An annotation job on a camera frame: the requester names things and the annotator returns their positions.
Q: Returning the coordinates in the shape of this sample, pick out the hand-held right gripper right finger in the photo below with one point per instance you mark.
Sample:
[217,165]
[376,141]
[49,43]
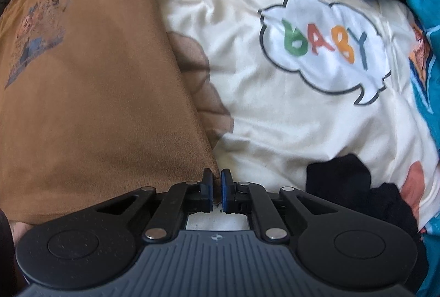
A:
[226,188]

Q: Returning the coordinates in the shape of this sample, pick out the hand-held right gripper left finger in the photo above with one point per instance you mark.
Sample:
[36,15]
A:
[207,188]

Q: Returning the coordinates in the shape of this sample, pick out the brown printed t-shirt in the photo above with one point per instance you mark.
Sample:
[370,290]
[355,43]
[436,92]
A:
[103,94]

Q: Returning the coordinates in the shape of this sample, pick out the cream printed bed sheet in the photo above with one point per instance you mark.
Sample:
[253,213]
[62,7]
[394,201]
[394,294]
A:
[292,118]

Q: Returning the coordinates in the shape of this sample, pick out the small black cloth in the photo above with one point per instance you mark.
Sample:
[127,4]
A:
[343,180]

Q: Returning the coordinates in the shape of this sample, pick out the teal printed blanket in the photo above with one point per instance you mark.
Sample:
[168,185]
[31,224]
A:
[428,8]

